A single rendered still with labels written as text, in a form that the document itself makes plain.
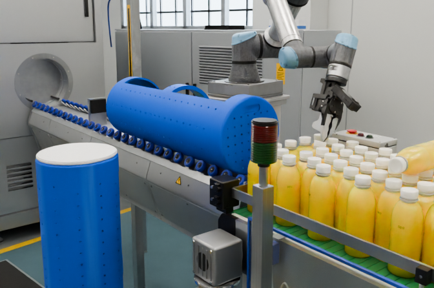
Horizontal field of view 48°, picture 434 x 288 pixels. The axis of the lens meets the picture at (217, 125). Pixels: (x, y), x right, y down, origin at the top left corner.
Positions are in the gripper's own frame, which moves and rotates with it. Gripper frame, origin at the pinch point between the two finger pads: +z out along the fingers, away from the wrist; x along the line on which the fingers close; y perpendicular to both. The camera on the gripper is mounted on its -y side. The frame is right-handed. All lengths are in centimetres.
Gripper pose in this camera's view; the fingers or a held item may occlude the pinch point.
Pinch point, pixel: (325, 138)
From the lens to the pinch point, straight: 162.4
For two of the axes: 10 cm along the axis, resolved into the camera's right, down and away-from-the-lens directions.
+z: -2.8, 9.6, -0.8
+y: -6.1, -1.1, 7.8
